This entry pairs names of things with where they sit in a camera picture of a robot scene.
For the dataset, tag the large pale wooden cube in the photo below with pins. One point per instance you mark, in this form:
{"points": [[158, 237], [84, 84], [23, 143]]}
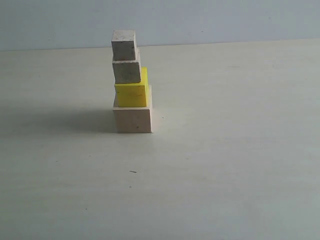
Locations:
{"points": [[132, 120]]}

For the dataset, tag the yellow cube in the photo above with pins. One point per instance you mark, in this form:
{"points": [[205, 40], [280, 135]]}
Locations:
{"points": [[133, 94]]}

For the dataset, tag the medium wooden cube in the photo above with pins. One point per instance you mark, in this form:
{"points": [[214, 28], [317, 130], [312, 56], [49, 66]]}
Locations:
{"points": [[127, 71]]}

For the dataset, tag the small wooden cube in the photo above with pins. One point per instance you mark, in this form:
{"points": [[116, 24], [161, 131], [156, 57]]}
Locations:
{"points": [[124, 45]]}

